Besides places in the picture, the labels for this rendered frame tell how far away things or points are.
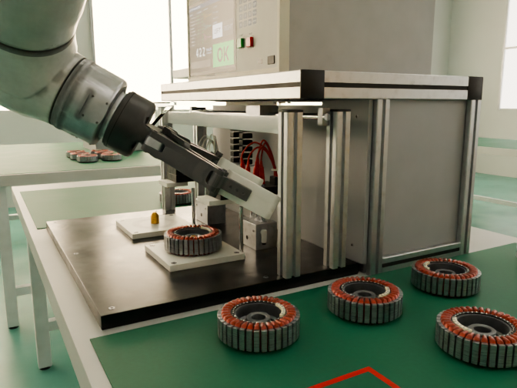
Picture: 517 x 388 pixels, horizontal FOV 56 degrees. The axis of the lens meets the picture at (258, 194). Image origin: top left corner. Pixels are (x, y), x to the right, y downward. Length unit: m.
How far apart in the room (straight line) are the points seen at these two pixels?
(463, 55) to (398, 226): 7.70
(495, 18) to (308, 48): 7.50
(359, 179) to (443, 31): 7.85
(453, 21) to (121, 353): 8.42
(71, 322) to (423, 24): 0.88
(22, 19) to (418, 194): 0.75
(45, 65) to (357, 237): 0.61
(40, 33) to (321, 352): 0.48
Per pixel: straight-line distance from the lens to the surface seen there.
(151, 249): 0.98
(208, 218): 1.19
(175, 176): 1.16
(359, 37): 1.01
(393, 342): 0.70
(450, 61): 8.76
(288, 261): 0.83
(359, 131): 0.90
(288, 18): 0.91
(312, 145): 1.01
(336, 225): 0.87
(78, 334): 0.74
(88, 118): 0.58
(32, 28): 0.53
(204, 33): 1.19
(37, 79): 0.58
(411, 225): 1.00
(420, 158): 0.99
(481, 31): 8.47
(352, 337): 0.70
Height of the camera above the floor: 1.06
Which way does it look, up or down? 10 degrees down
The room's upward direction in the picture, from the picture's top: straight up
